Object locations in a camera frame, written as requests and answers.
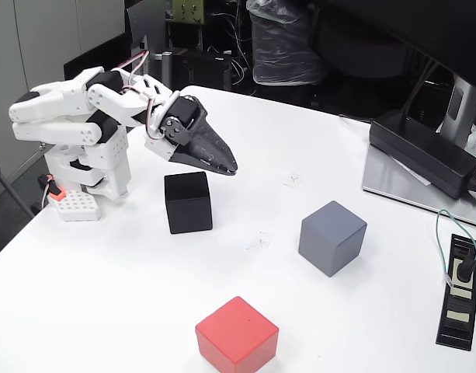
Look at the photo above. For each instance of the white paper sheet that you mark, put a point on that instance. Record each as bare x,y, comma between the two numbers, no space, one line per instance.
416,176

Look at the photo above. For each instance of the red block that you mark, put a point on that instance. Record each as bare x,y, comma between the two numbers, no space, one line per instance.
237,334

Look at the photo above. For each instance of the grey block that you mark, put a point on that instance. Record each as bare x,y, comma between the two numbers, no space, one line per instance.
331,241

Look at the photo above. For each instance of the silver monitor base plate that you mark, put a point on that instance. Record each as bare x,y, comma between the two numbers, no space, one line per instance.
385,182

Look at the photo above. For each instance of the black power adapter brick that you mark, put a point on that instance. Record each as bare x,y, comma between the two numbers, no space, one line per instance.
416,151

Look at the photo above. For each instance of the silver monitor stand neck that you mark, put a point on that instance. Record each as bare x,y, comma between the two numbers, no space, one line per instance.
461,101

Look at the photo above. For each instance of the plastic-wrapped black bin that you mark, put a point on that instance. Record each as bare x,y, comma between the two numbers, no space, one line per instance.
284,50

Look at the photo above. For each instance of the black power plug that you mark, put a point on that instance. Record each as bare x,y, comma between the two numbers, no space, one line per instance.
463,270

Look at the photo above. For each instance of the white perforated table clamp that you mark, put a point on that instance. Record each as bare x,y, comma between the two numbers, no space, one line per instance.
78,206

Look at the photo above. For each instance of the clear tape with scribble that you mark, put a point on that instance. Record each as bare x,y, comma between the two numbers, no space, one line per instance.
263,241

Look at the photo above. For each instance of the black computer case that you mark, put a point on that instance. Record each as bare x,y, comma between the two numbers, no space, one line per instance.
202,70

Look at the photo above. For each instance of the black monitor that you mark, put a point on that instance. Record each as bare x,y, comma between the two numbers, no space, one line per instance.
435,31

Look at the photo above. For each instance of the clear tape with X mark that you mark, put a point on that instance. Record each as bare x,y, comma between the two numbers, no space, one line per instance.
294,180

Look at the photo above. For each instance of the black power strip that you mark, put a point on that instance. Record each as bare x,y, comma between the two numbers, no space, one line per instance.
455,326

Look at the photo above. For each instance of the green circuit board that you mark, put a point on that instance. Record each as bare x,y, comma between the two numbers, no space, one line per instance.
187,11

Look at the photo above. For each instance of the black block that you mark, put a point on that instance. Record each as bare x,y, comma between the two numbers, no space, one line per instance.
189,210

